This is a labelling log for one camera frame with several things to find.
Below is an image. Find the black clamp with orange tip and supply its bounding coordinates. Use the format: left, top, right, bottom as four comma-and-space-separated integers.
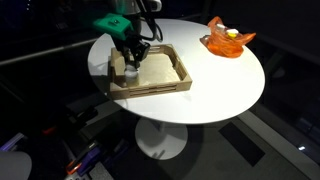
41, 106, 99, 135

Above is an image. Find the wooden slotted tray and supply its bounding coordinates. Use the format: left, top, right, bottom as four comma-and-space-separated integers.
108, 43, 194, 100

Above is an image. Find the white table pedestal base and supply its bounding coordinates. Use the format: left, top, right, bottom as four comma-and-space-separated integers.
134, 116, 189, 161

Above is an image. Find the purple bar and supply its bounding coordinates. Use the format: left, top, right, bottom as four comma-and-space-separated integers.
0, 132, 30, 153

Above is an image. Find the orange plastic bag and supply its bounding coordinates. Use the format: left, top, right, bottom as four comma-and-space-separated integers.
199, 16, 257, 59

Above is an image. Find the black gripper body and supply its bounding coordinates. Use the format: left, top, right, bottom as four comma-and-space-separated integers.
113, 30, 152, 58

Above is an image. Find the grey metal rail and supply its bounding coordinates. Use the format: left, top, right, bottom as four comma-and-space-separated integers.
0, 38, 98, 67

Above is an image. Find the orange and purple clamp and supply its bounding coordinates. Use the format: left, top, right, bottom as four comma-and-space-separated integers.
65, 145, 102, 177

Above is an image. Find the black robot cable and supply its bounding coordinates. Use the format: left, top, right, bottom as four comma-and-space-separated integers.
134, 0, 164, 43

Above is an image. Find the black floor mat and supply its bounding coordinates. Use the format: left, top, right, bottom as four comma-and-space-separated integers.
218, 121, 266, 168

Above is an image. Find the grey bottle lid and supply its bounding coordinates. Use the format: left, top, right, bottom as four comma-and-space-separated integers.
125, 65, 139, 74

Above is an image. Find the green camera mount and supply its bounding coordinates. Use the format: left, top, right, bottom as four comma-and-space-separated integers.
92, 12, 135, 41

